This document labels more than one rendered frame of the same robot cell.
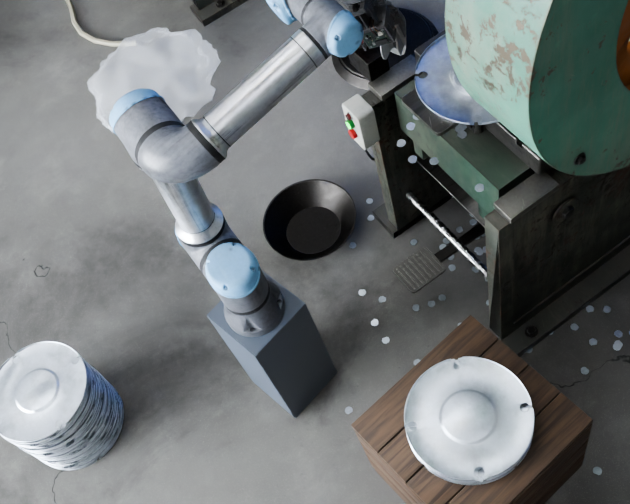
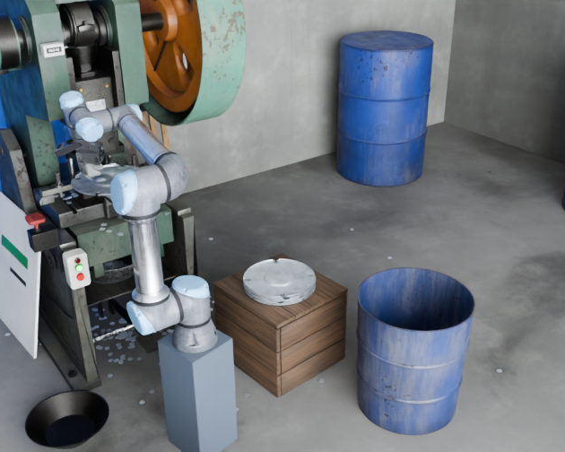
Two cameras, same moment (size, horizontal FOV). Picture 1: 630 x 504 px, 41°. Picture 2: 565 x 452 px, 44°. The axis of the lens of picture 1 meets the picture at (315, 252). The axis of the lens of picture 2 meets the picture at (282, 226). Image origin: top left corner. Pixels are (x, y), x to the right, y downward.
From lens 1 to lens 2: 2.57 m
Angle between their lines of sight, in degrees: 77
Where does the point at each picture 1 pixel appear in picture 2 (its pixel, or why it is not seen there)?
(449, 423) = (283, 282)
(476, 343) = (231, 282)
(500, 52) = (230, 21)
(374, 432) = (282, 316)
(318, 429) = (247, 425)
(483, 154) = not seen: hidden behind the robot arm
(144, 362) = not seen: outside the picture
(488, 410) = (276, 270)
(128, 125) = (146, 176)
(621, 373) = not seen: hidden behind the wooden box
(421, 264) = (149, 339)
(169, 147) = (175, 161)
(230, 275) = (198, 282)
